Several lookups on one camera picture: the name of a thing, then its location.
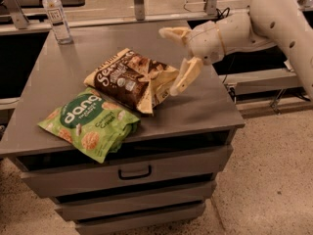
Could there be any brown chip bag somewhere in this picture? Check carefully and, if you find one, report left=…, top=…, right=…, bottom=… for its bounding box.
left=84, top=48, right=178, bottom=115

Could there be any grey drawer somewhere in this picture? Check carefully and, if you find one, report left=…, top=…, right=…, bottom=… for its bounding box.
left=75, top=202, right=205, bottom=235
left=22, top=145, right=233, bottom=198
left=56, top=180, right=216, bottom=220

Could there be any middle grey drawer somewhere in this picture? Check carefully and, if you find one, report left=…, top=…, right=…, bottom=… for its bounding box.
left=56, top=180, right=216, bottom=220

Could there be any green rice chip bag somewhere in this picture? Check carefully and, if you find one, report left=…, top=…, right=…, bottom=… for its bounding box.
left=38, top=87, right=140, bottom=164

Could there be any metal railing frame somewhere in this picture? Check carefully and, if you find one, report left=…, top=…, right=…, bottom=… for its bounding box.
left=0, top=0, right=313, bottom=36

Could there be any black cable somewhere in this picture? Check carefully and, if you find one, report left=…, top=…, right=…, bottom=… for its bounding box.
left=182, top=0, right=239, bottom=83

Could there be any bottom grey drawer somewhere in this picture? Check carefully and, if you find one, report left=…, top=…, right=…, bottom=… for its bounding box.
left=75, top=202, right=205, bottom=235

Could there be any grey drawer cabinet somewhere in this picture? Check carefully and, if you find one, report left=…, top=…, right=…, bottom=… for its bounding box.
left=1, top=23, right=244, bottom=235

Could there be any top grey drawer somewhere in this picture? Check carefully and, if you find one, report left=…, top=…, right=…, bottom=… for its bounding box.
left=22, top=145, right=233, bottom=198

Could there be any clear water bottle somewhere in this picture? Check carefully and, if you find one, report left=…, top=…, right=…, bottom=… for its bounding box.
left=42, top=0, right=72, bottom=44

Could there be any black drawer handle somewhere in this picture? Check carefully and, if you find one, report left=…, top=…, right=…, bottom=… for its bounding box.
left=117, top=165, right=153, bottom=181

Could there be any grey metal floor rail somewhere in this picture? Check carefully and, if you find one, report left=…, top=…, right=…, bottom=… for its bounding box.
left=220, top=69, right=312, bottom=118

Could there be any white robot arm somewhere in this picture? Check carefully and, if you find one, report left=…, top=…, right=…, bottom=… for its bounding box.
left=159, top=0, right=313, bottom=99

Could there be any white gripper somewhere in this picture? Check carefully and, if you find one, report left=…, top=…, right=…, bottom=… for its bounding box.
left=158, top=21, right=225, bottom=96

